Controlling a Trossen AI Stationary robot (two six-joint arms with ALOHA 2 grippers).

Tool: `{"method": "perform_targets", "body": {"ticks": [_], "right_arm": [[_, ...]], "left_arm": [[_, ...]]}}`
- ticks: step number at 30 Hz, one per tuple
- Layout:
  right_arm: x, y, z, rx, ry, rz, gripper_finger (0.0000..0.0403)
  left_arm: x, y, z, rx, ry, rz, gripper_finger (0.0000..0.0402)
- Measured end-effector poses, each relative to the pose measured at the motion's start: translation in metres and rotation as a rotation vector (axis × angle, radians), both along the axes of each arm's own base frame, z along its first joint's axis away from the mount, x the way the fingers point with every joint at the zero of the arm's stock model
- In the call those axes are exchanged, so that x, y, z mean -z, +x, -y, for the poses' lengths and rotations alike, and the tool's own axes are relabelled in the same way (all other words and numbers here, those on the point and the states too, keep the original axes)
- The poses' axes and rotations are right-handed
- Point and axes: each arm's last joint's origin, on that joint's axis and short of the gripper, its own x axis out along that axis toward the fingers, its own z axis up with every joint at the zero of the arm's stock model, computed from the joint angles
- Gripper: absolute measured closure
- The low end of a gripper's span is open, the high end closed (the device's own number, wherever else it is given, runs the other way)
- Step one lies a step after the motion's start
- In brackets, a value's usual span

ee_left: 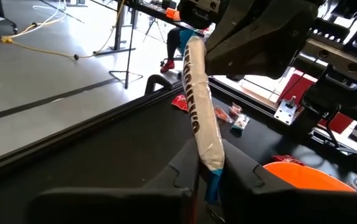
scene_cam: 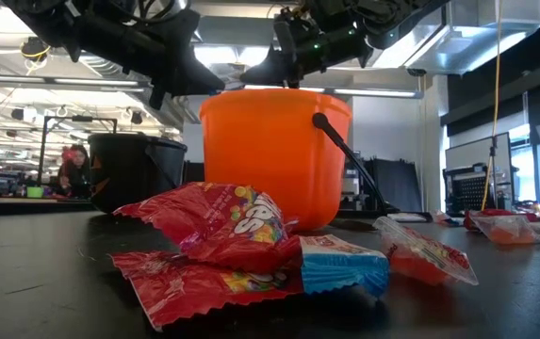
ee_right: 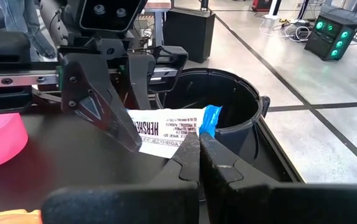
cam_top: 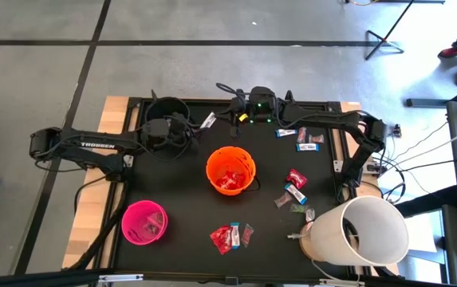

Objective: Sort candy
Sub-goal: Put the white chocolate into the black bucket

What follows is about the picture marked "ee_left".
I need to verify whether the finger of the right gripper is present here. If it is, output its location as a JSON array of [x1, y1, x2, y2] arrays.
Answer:
[[299, 63, 357, 125], [204, 0, 319, 79]]

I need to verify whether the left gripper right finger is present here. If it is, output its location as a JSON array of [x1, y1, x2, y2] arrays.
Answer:
[[221, 139, 357, 224]]

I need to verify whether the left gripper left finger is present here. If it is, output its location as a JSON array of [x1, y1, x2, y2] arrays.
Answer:
[[30, 138, 201, 224]]

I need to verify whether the clear packet red candy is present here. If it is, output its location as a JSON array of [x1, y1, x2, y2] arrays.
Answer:
[[229, 102, 244, 116]]

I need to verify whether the clear packet orange candy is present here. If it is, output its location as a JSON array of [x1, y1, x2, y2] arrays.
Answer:
[[214, 105, 234, 124]]

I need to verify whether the long white candy bar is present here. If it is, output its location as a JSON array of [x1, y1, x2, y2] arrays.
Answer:
[[181, 35, 226, 205]]

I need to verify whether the red Skittles candy packet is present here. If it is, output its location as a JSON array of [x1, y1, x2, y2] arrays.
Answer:
[[271, 154, 305, 166]]

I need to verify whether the white blue candy packet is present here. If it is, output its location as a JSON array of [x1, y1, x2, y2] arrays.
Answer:
[[231, 113, 250, 131]]

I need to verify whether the orange pumpkin bucket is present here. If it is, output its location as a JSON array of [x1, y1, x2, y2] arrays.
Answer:
[[262, 161, 357, 194]]

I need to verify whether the person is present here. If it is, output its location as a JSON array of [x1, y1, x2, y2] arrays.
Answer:
[[160, 26, 199, 75]]

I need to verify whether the orange object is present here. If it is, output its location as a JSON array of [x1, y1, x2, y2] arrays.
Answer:
[[165, 7, 181, 21]]

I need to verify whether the black table edge hook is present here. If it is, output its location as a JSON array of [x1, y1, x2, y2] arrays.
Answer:
[[143, 73, 174, 96]]

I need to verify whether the black tripod stand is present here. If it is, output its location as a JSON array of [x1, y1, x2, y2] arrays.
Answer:
[[108, 0, 144, 90]]

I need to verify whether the black office desk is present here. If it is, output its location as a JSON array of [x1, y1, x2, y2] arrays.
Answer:
[[93, 0, 210, 57]]

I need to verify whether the white metal corner bracket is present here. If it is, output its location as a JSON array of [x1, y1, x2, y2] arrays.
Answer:
[[274, 95, 298, 126]]

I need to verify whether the black table frame rail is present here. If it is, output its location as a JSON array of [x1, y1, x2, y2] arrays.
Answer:
[[0, 81, 187, 187]]

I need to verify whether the white floor cable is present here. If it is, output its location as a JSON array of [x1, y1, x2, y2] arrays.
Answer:
[[8, 0, 69, 40]]

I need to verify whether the yellow floor cable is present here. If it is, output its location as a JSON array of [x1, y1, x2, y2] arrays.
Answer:
[[0, 0, 126, 60]]

